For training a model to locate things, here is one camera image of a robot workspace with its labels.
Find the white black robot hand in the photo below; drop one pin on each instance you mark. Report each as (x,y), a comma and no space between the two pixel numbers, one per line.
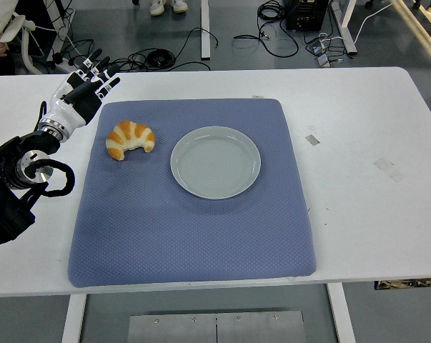
(66,110)

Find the orange white croissant bread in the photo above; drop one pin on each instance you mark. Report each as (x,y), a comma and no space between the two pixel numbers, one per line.
(129,135)

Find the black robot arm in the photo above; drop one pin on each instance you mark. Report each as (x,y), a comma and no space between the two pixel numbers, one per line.
(8,214)

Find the grey round plate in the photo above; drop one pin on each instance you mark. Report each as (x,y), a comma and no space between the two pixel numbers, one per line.
(215,164)

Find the grey metal plate with screws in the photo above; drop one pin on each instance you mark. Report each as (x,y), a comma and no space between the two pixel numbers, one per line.
(215,328)

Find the white power strip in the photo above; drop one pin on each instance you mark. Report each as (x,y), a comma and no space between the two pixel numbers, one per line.
(65,67)

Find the white office chair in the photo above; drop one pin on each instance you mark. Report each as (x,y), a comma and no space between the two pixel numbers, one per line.
(13,28)

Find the person with white shoes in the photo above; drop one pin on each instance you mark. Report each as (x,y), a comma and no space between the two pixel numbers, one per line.
(179,5)

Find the blue quilted mat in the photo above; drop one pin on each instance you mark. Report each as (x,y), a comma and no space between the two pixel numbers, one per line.
(165,232)

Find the white background desk leg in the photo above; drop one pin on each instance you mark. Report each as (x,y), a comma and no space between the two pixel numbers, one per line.
(348,32)
(205,32)

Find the white table leg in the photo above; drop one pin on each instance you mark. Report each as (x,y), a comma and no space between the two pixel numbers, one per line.
(341,314)
(74,318)

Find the small grey tape piece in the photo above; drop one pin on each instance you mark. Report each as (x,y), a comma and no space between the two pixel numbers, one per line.
(312,139)

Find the grey foot pedal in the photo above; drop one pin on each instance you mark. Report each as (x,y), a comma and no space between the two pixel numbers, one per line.
(323,60)
(316,46)

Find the black equipment box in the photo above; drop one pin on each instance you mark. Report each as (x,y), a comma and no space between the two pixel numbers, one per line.
(306,14)

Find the clear tape strip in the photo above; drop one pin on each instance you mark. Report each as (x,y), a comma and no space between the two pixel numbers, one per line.
(388,169)

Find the brown patterned box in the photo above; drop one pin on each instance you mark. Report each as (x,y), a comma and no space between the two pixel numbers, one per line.
(408,283)

